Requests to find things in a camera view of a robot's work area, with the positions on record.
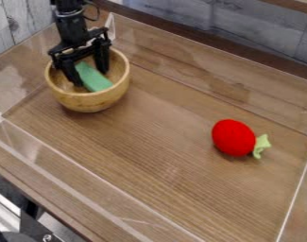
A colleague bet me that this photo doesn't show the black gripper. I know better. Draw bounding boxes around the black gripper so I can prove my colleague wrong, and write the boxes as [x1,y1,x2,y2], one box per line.
[48,0,111,87]

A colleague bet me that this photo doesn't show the green rectangular stick block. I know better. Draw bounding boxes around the green rectangular stick block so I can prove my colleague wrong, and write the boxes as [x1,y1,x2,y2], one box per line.
[76,61,112,93]

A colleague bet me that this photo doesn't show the brown wooden bowl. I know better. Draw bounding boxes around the brown wooden bowl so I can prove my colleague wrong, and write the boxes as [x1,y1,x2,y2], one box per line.
[44,48,129,112]

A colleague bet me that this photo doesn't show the red knitted strawberry toy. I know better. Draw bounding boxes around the red knitted strawberry toy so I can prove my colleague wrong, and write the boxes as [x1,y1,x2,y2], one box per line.
[211,119,271,159]

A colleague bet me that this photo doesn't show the clear acrylic corner bracket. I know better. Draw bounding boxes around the clear acrylic corner bracket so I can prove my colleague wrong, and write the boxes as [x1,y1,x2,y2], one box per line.
[104,12,116,41]

